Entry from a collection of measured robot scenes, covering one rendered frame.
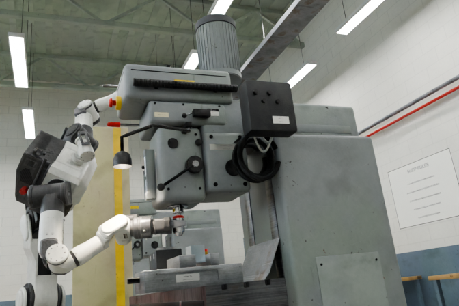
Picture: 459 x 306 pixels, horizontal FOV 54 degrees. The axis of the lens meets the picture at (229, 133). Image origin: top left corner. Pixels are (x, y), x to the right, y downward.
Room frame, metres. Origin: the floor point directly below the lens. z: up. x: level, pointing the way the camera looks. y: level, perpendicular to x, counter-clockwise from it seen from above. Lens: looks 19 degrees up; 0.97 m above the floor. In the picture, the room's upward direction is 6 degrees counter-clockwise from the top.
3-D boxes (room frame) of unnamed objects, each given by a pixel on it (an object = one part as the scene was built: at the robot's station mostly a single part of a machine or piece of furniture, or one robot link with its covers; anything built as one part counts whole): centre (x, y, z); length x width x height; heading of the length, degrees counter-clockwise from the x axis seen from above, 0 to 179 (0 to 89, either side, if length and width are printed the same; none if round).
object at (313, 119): (2.05, -0.22, 1.66); 0.80 x 0.23 x 0.20; 113
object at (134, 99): (1.87, 0.23, 1.81); 0.47 x 0.26 x 0.16; 113
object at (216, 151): (1.93, 0.06, 1.47); 0.24 x 0.19 x 0.26; 23
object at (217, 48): (1.96, 0.01, 2.05); 0.20 x 0.20 x 0.32
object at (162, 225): (1.86, 0.34, 1.23); 0.13 x 0.12 x 0.10; 4
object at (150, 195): (1.82, 0.35, 1.45); 0.04 x 0.04 x 0.21; 23
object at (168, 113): (1.88, 0.20, 1.68); 0.34 x 0.24 x 0.10; 113
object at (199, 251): (1.68, 0.17, 1.10); 0.06 x 0.05 x 0.06; 25
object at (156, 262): (2.24, 0.37, 1.08); 0.22 x 0.12 x 0.20; 20
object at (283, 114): (1.67, -0.16, 1.62); 0.20 x 0.09 x 0.21; 113
